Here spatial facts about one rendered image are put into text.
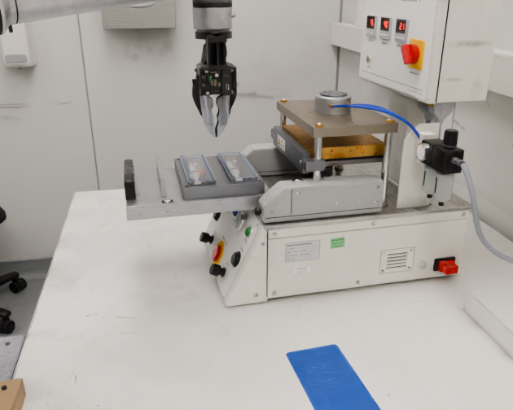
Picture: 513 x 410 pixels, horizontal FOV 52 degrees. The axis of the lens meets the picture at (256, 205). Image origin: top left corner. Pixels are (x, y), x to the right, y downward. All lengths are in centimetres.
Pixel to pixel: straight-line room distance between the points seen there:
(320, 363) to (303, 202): 30
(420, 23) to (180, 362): 77
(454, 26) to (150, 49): 169
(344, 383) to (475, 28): 69
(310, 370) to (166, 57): 186
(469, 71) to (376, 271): 44
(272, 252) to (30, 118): 178
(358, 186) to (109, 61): 169
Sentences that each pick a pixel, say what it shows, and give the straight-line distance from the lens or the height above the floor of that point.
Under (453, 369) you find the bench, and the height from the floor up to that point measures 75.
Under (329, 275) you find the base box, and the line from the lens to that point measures 113.
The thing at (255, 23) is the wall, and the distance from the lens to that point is 257.
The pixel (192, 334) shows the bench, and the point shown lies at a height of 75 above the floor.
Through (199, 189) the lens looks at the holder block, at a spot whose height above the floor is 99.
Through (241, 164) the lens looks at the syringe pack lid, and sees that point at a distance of 115.
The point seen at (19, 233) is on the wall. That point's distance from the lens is 284.
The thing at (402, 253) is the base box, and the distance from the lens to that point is 118.
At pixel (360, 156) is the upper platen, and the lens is 112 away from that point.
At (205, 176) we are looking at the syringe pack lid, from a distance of 108.
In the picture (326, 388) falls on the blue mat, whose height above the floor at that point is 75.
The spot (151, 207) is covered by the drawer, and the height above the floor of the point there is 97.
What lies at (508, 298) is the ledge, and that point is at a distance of 116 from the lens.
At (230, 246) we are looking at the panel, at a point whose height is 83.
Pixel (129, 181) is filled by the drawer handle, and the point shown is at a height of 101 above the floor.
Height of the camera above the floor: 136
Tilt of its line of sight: 22 degrees down
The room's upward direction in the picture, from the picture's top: straight up
